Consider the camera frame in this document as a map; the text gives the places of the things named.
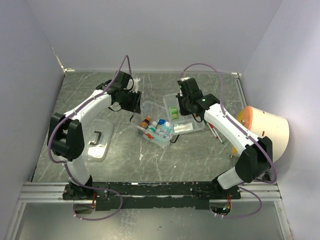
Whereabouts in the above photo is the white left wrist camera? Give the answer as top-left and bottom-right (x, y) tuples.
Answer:
(131, 78), (141, 93)

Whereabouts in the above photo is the clear divider tray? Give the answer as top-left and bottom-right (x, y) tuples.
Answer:
(162, 92), (206, 136)

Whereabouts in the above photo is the blue white ointment tube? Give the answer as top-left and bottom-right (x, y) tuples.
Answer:
(158, 119), (171, 127)

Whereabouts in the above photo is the clear first aid box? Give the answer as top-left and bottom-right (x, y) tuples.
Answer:
(129, 100), (179, 148)

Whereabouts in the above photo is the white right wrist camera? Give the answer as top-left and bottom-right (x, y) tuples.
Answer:
(177, 77), (190, 84)

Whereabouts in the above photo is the clear box lid black handle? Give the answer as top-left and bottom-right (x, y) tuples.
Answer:
(82, 119), (114, 163)

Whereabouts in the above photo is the brown medicine bottle orange cap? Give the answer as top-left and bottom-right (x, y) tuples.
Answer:
(139, 116), (151, 130)

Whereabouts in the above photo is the white plaster packet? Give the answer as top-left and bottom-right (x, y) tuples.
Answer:
(173, 122), (194, 133)

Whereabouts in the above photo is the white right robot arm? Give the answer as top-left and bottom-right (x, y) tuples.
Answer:
(176, 77), (273, 199)

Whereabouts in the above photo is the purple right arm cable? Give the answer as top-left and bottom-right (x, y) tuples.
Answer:
(179, 63), (278, 219)

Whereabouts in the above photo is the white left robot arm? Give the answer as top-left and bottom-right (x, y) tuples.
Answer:
(47, 70), (142, 200)

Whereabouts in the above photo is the small green packet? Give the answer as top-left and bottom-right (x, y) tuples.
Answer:
(169, 106), (180, 120)

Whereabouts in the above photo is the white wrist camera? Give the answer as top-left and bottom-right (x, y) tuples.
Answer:
(131, 78), (141, 93)
(177, 77), (190, 84)

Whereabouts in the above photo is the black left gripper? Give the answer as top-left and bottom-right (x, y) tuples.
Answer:
(120, 89), (143, 115)

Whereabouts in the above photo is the cream cylinder orange face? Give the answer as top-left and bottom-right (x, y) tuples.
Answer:
(236, 106), (290, 162)

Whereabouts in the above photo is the red green thermometer pen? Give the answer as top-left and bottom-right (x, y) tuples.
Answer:
(204, 120), (224, 144)

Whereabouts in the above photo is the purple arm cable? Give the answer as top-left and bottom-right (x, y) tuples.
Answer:
(47, 54), (125, 221)
(179, 63), (278, 219)

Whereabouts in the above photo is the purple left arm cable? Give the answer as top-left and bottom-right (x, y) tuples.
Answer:
(47, 54), (125, 221)

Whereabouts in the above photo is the white bottle green label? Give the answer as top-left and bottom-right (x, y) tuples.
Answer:
(148, 121), (158, 133)

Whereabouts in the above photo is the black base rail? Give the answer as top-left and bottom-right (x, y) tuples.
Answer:
(62, 181), (241, 211)

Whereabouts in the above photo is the teal bandage roll package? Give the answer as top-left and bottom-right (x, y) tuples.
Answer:
(155, 125), (172, 139)

